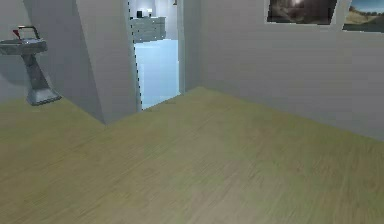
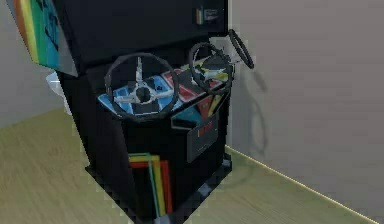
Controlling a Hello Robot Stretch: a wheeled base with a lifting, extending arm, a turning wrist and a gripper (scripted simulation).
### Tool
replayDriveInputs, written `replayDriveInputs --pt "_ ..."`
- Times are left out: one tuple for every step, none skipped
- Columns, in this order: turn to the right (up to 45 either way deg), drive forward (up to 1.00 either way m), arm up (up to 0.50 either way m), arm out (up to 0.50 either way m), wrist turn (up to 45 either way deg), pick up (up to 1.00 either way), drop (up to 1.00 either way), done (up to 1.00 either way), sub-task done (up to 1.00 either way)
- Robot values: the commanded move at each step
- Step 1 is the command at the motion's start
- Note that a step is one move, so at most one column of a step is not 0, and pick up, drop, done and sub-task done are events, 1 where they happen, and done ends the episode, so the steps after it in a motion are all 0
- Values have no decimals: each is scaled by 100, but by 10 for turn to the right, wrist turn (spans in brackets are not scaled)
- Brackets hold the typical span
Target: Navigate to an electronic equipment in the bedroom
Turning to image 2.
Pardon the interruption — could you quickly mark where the black arcade racing machine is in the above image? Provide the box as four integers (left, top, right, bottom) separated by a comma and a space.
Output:
6, 0, 256, 224

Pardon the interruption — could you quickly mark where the white round object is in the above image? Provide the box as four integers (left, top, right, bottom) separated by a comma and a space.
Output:
45, 71, 72, 116

